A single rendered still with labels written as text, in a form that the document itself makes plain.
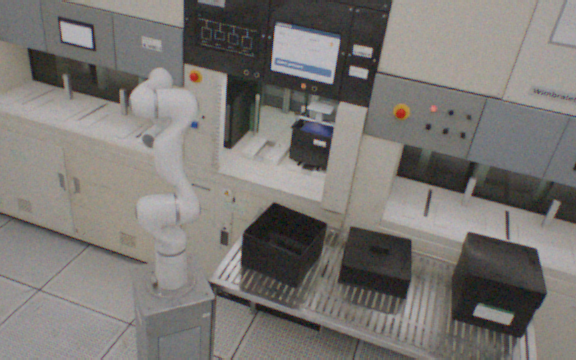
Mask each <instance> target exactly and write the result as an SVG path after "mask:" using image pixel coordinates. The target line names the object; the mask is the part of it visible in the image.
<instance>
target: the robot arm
mask: <svg viewBox="0 0 576 360"><path fill-rule="evenodd" d="M173 85H174V82H173V78H172V76H171V74H170V73H169V72H168V71H167V70H165V69H163V68H157V69H155V70H153V71H152V72H151V73H150V75H149V77H148V80H146V81H144V82H142V83H141V84H139V86H138V87H137V88H136V89H135V90H134V91H133V92H132V94H131V96H130V99H129V106H130V110H131V111H132V113H133V114H134V115H135V116H137V117H139V118H143V119H150V120H151V122H153V123H155V124H154V125H152V126H151V127H149V128H148V129H147V130H145V131H144V132H143V134H142V142H143V144H144V145H145V147H146V148H148V149H151V150H153V161H154V167H155V170H156V172H157V173H158V175H159V176H160V177H161V178H162V179H163V180H164V181H166V182H168V183H169V184H171V185H172V186H174V187H175V189H176V193H169V194H156V195H148V196H145V197H143V198H141V199H139V200H138V201H137V203H136V206H135V215H136V219H137V221H138V223H139V224H140V226H141V227H142V228H143V229H144V230H145V232H147V233H148V234H149V235H150V236H152V237H153V238H154V249H155V270H153V271H152V272H151V273H150V274H149V276H148V277H147V281H146V284H147V288H148V290H149V291H150V292H151V293H152V294H153V295H155V296H157V297H159V298H164V299H175V298H179V297H182V296H184V295H185V294H187V293H188V292H189V291H190V290H191V289H192V288H193V286H194V283H195V277H194V274H193V273H192V272H191V271H190V270H189V269H188V268H186V242H187V235H186V233H185V232H184V231H183V230H182V229H180V228H178V227H176V226H175V225H186V224H190V223H193V222H195V221H196V220H197V219H198V218H199V216H200V214H201V206H200V201H199V200H198V198H197V197H196V195H195V193H194V192H193V190H192V188H191V187H190V185H189V183H188V179H187V177H186V174H185V171H184V166H183V155H182V147H183V144H184V133H185V132H186V129H187V127H188V126H189V125H190V124H191V123H192V122H193V121H194V119H195V118H196V115H197V112H198V101H197V99H196V96H195V95H194V94H193V93H192V92H190V91H189V90H186V89H173Z"/></svg>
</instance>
